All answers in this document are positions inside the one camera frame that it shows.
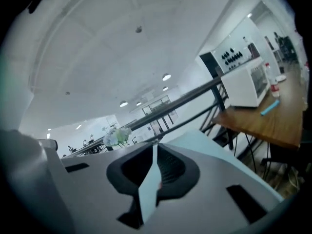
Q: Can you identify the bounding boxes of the clear bottle with red label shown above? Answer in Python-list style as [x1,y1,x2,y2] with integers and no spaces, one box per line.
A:
[264,62,281,98]

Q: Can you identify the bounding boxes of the pale artificial flower bouquet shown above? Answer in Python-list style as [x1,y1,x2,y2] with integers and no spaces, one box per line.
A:
[101,126,133,149]

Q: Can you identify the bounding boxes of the black metal railing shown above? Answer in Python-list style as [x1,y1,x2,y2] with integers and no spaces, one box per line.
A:
[60,78,236,157]

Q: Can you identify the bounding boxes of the dark brown post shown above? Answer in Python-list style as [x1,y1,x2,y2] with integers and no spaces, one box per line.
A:
[248,43,258,58]

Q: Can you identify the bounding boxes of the white toaster oven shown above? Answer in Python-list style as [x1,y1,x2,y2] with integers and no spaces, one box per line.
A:
[220,57,271,108]

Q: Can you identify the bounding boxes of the black door panel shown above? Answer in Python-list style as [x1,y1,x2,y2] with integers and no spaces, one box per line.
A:
[199,52,221,79]

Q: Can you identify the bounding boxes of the black overhead device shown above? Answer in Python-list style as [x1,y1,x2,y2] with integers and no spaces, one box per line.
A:
[27,0,49,14]

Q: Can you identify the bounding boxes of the light blue stick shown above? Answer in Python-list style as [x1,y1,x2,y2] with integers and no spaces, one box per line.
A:
[260,100,281,116]

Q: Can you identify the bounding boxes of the black items on wall board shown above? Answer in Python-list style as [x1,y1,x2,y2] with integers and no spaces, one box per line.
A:
[220,47,244,67]

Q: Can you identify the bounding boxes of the black framed glass door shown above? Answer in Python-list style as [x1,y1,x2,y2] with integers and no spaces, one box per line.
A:
[142,95,180,137]

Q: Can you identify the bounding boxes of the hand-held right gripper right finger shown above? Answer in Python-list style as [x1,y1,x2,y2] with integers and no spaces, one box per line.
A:
[146,143,285,234]

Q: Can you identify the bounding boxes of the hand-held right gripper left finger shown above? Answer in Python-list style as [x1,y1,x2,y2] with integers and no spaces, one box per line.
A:
[60,143,156,234]

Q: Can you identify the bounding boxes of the wooden table with black legs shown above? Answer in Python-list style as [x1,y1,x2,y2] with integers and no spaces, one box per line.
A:
[211,68,308,180]

